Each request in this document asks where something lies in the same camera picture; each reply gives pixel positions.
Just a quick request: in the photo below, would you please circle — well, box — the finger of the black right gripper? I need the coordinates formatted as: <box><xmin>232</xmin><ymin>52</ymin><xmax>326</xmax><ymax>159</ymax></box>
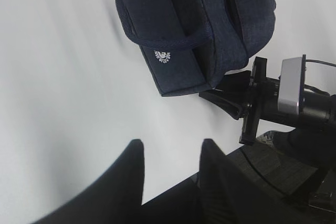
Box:
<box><xmin>213</xmin><ymin>70</ymin><xmax>251</xmax><ymax>95</ymax></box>
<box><xmin>199</xmin><ymin>90</ymin><xmax>249</xmax><ymax>120</ymax></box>

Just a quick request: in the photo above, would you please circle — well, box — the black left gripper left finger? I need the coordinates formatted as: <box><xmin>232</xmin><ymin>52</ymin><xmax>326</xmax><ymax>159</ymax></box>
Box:
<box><xmin>37</xmin><ymin>140</ymin><xmax>144</xmax><ymax>223</ymax></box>

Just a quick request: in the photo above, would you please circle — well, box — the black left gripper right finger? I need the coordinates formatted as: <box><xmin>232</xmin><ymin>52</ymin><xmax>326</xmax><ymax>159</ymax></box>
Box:
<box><xmin>198</xmin><ymin>139</ymin><xmax>335</xmax><ymax>223</ymax></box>

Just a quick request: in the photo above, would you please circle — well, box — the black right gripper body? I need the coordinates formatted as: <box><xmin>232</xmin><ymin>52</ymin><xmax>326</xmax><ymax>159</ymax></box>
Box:
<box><xmin>239</xmin><ymin>57</ymin><xmax>281</xmax><ymax>145</ymax></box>

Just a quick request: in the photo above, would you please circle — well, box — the dark navy fabric bag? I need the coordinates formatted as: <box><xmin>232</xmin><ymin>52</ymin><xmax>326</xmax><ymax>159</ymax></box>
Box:
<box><xmin>115</xmin><ymin>0</ymin><xmax>276</xmax><ymax>97</ymax></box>

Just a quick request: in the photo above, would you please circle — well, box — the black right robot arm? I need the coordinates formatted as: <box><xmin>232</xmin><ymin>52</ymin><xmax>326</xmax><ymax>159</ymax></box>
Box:
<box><xmin>199</xmin><ymin>55</ymin><xmax>335</xmax><ymax>145</ymax></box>

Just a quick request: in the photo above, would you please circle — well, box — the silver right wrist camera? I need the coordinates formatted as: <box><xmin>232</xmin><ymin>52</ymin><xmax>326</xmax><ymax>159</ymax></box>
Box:
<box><xmin>278</xmin><ymin>55</ymin><xmax>306</xmax><ymax>116</ymax></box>

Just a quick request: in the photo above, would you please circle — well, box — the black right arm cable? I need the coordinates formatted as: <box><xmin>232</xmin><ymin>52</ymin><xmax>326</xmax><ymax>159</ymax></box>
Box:
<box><xmin>304</xmin><ymin>59</ymin><xmax>336</xmax><ymax>68</ymax></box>

